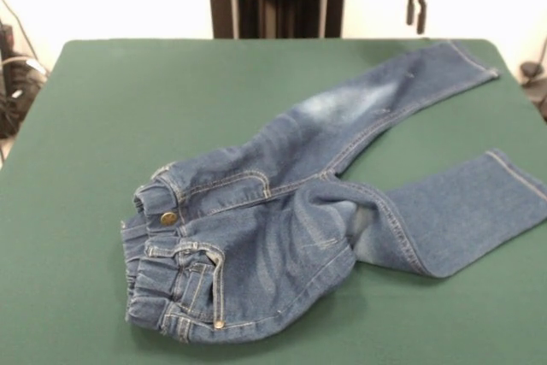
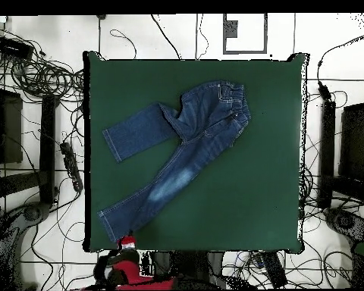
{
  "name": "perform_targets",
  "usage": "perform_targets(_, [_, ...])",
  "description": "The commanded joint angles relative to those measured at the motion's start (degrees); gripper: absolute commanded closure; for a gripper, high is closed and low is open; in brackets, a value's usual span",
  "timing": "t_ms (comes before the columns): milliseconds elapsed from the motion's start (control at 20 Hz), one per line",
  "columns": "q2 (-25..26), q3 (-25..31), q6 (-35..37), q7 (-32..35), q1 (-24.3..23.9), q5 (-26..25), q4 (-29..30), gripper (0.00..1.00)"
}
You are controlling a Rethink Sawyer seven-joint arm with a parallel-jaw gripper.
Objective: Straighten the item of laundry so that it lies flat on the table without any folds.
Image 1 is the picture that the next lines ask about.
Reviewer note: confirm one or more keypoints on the black upright bar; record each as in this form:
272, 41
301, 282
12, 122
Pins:
5, 42

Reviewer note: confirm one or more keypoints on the dark green table cloth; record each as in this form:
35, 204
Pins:
107, 125

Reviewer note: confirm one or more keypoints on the blue denim jeans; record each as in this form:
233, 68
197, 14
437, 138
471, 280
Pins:
278, 232

